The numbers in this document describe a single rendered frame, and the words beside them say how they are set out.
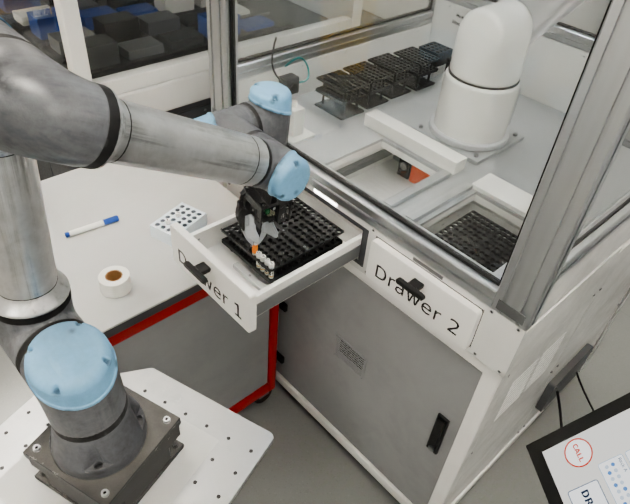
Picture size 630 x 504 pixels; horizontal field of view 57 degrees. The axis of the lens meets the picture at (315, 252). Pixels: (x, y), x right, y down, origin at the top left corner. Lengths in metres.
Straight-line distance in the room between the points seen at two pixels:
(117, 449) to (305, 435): 1.12
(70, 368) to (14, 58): 0.42
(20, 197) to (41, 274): 0.14
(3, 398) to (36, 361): 1.40
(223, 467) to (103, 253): 0.66
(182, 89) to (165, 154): 1.30
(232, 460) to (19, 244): 0.53
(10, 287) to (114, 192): 0.85
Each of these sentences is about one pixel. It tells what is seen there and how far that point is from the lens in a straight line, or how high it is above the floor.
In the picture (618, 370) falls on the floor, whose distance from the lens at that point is 2.59.
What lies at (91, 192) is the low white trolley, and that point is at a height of 0.76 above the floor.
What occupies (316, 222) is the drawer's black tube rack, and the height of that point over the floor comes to 0.87.
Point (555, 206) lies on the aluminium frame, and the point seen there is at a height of 1.21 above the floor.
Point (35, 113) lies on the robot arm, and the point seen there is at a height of 1.45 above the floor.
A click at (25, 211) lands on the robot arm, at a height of 1.26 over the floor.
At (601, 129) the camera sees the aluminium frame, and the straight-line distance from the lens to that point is 0.94.
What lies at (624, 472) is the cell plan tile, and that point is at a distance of 0.91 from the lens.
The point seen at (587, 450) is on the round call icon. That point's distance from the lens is 0.94.
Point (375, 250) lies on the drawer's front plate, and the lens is 1.30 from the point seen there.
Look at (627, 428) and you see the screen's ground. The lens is 0.93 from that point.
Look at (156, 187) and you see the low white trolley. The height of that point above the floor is 0.76.
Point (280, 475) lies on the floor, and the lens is 1.96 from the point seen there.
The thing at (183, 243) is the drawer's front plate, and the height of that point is 0.91.
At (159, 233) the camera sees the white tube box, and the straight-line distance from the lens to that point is 1.52.
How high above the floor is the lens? 1.74
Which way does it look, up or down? 41 degrees down
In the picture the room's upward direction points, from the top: 6 degrees clockwise
